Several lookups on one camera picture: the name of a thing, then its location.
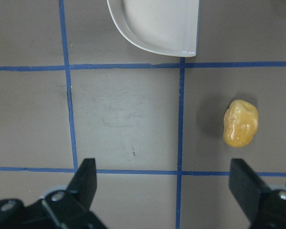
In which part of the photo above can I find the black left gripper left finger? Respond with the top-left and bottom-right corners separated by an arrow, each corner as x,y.
66,158 -> 97,210

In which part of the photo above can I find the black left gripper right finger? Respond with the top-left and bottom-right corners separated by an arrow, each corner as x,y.
228,158 -> 271,223

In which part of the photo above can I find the yellow trash lump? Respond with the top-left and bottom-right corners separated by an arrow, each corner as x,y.
223,100 -> 259,148

